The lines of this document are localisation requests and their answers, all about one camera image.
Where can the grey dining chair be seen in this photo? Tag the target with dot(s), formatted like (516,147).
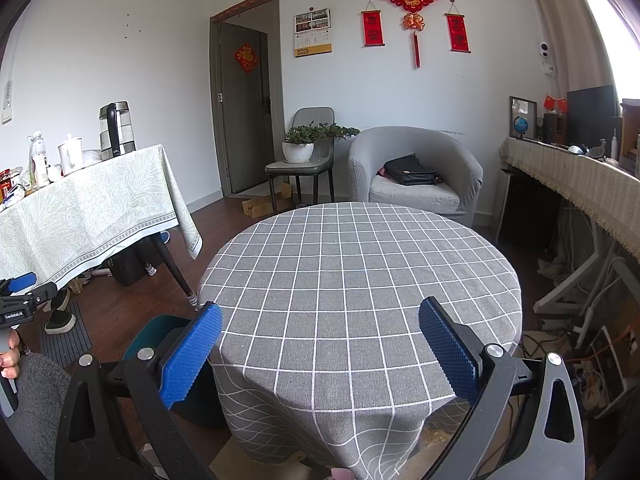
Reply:
(305,162)

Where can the cream lace undercloth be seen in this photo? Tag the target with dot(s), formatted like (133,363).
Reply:
(435,435)

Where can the black table leg with sock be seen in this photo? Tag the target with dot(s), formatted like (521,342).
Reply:
(175,270)
(150,265)

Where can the black monitor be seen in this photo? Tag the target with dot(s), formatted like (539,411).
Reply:
(590,115)

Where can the white wall panel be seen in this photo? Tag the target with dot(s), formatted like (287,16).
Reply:
(6,100)

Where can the beige fringed desk cloth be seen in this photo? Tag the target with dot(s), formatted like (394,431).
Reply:
(575,175)

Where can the red door decoration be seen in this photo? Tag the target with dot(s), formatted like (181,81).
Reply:
(246,57)

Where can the white bowl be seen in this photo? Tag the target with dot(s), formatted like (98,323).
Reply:
(91,156)

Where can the black white-soled shoe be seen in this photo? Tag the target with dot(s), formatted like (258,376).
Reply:
(60,322)
(60,300)

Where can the black handbag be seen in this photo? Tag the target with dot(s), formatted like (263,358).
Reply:
(410,170)

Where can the small red flags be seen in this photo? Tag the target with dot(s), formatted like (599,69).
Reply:
(555,104)

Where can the potted plant in white pot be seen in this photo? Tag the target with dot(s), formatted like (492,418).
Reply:
(300,147)

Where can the grey door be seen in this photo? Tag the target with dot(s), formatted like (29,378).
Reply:
(245,115)

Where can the black storage box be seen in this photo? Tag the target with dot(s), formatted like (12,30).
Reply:
(130,265)

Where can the wall calendar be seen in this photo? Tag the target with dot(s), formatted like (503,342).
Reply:
(312,32)

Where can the flat brown cardboard box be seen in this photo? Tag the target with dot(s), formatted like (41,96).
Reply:
(260,205)

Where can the pale green patterned tablecloth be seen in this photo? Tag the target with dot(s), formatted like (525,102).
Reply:
(90,210)

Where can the white lidded mug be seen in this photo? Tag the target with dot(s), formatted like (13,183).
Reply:
(70,155)

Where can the red hanging scroll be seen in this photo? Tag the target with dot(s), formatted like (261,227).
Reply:
(457,32)
(372,29)

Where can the grey door frame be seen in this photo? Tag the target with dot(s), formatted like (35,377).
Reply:
(215,110)

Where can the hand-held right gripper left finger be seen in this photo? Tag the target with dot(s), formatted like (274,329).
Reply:
(192,355)

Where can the grey armchair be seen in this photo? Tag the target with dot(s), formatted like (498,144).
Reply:
(415,195)

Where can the grey checked tablecloth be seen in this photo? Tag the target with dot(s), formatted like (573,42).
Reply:
(350,285)

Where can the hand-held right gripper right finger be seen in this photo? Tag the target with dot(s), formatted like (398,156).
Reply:
(450,350)

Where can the bright window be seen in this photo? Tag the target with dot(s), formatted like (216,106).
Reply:
(600,25)

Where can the white desk frame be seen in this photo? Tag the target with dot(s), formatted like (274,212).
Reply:
(575,280)

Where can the dark teal waste bin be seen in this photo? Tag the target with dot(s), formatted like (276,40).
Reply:
(150,332)

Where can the small blue globe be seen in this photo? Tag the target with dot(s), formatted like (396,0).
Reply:
(521,126)

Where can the steel electric kettle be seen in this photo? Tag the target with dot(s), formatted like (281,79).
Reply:
(117,130)

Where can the white security camera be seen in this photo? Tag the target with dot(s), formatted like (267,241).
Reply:
(544,52)

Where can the dark striped floor mat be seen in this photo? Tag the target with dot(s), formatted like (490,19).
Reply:
(65,347)

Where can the person's left hand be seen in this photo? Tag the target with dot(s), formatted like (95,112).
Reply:
(11,360)

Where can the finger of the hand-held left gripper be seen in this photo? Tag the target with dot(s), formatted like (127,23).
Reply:
(45,292)
(22,282)

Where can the picture frame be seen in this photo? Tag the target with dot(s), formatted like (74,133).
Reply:
(522,105)

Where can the clear plastic bottle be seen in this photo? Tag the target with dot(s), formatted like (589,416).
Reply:
(39,160)

